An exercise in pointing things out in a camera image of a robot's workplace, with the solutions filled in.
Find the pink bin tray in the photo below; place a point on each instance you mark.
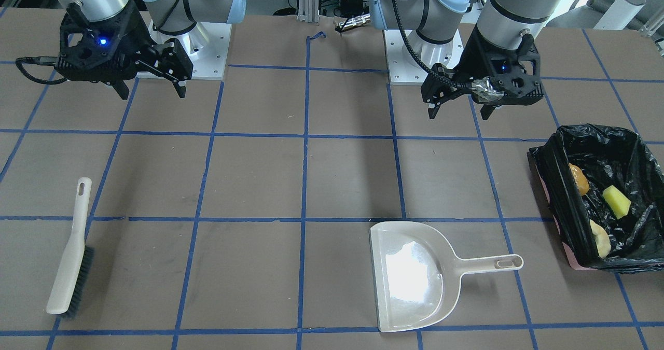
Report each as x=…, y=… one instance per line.
x=571, y=258

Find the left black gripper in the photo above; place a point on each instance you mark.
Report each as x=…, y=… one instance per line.
x=473, y=58

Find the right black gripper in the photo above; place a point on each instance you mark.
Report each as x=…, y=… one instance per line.
x=136, y=34

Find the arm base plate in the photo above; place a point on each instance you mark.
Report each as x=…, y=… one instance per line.
x=403, y=70
x=207, y=45

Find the orange yellow potato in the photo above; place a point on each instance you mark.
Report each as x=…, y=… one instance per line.
x=581, y=181

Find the pale yellow curved peel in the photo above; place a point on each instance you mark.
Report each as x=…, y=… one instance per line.
x=601, y=238

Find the black power adapter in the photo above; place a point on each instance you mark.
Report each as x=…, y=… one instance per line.
x=351, y=6

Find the beige plastic dustpan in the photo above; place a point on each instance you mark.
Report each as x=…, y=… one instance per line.
x=418, y=275

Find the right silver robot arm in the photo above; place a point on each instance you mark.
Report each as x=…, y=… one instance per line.
x=177, y=14

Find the beige hand brush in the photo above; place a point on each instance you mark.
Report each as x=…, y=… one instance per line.
x=76, y=260

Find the black trash bag bin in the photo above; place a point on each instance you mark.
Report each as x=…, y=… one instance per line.
x=608, y=156

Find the yellow green sponge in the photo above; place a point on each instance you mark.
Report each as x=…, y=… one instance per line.
x=617, y=201

